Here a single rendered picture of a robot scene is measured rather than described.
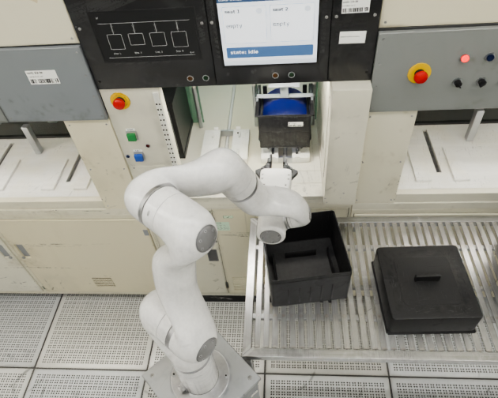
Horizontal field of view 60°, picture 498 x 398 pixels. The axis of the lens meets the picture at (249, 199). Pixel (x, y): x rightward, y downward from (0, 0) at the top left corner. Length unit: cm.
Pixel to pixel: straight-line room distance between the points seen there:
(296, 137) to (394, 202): 48
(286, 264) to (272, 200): 60
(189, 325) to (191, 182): 36
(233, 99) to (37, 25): 112
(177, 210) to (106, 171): 98
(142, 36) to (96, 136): 46
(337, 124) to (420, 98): 27
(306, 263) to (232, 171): 83
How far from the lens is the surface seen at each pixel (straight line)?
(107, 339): 257
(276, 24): 133
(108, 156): 175
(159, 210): 87
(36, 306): 286
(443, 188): 190
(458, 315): 158
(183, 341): 111
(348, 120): 147
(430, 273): 163
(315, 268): 169
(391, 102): 151
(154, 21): 137
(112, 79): 152
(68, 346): 264
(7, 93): 170
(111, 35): 143
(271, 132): 182
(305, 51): 137
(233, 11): 132
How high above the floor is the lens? 218
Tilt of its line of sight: 47 degrees down
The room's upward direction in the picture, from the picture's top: 6 degrees counter-clockwise
